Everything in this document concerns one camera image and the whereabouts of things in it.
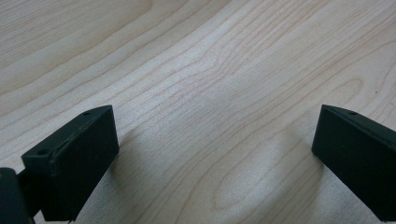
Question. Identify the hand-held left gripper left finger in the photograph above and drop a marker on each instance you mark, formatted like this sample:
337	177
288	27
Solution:
74	165

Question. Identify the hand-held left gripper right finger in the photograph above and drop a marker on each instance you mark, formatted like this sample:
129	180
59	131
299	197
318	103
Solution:
355	158

